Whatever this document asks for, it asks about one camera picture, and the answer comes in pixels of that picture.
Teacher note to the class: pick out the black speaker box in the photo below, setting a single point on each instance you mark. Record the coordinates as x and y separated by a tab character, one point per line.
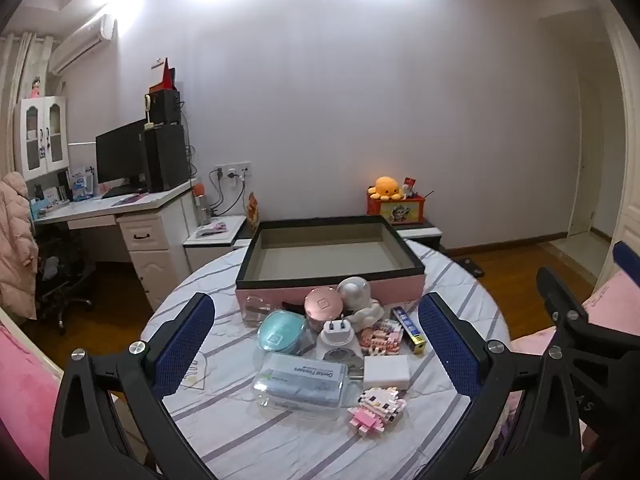
165	107

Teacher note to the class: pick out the red orange paper ornament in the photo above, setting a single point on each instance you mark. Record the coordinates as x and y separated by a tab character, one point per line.
252	207

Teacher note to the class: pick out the pink puffer jacket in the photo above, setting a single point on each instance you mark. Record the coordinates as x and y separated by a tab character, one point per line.
15	240

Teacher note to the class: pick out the white glass-door cabinet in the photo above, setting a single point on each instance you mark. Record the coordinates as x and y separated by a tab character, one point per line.
42	135

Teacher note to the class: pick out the white side table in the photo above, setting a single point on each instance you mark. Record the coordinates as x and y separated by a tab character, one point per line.
210	252

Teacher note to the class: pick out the black computer tower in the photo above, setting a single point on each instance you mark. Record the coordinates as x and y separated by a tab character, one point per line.
167	157

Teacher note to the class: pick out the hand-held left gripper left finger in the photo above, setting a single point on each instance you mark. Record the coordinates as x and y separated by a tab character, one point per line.
182	342

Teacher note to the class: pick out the white plug adapter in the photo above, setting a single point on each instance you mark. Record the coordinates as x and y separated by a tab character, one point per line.
337	335

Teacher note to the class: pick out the white desk with drawers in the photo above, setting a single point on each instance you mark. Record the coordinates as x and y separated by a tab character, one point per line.
145	235

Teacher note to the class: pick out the clear plastic flosser box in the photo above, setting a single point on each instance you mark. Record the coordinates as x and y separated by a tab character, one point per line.
300	380

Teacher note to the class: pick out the clear case with brown stick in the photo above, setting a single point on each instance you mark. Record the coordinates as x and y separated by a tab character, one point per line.
257	307

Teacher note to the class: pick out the pink box with dark rim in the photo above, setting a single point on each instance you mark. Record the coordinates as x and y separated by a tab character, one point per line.
320	255

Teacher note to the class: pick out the rose gold round tin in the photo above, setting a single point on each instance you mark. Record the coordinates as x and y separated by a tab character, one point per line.
325	305

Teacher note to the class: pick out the white charger block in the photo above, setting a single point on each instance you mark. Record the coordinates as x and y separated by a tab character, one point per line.
385	370

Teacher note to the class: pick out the blue white box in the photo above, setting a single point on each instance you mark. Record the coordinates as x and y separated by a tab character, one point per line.
82	185

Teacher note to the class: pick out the pink cloth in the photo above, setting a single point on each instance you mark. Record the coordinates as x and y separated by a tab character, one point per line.
25	385

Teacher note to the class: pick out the wall power outlet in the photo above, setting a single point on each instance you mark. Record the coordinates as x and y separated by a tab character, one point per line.
232	170

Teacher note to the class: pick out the black computer monitor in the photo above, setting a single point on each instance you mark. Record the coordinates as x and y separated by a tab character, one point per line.
120	155

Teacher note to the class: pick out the pink embroidered quilt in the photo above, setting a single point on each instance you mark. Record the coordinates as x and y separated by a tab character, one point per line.
615	295

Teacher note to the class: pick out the white air conditioner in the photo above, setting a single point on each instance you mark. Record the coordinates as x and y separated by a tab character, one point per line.
80	45

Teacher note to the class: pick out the cream small stand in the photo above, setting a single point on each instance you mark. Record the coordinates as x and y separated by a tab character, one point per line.
148	110

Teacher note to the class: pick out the teal plastic case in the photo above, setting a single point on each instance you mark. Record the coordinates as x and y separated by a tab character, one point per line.
280	332

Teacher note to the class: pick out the red printed box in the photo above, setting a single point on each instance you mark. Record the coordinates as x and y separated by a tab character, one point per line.
395	211

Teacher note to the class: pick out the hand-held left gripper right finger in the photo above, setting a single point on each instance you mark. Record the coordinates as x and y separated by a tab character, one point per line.
447	347

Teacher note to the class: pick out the white door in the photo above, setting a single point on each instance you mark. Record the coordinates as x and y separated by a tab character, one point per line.
585	160

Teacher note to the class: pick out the black hair clip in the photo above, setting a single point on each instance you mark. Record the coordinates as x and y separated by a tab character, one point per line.
292	306

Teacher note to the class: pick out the black bathroom scale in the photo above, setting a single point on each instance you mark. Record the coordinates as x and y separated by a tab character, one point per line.
470	266

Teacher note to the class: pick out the red triangular ornament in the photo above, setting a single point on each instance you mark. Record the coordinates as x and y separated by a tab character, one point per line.
165	77

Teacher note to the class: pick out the black white low cabinet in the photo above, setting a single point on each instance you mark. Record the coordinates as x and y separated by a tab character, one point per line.
420	232

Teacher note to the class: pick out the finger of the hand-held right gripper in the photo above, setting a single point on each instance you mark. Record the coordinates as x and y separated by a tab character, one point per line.
565	305
627	256

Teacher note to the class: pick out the black keyboard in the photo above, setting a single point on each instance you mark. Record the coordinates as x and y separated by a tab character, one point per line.
122	191

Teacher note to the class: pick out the clear bottle orange cap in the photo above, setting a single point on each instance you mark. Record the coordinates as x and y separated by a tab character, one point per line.
201	205

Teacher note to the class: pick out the pink purple block figure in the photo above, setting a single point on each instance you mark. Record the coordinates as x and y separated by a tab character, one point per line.
377	405

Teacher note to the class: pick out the small pink doll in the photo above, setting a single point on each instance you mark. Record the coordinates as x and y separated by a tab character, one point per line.
35	89

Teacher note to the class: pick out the dark blue small box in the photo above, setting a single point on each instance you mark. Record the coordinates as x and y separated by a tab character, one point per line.
410	330

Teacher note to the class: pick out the black office chair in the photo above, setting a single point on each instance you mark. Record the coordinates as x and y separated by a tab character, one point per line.
60	270

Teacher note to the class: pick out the white astronaut figurine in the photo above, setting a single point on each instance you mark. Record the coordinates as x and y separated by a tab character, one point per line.
355	292

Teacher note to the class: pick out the orange octopus plush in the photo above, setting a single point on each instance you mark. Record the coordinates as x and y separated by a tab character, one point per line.
386	187

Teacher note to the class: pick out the pink white striped block figure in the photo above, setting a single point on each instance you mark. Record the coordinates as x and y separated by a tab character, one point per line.
382	336

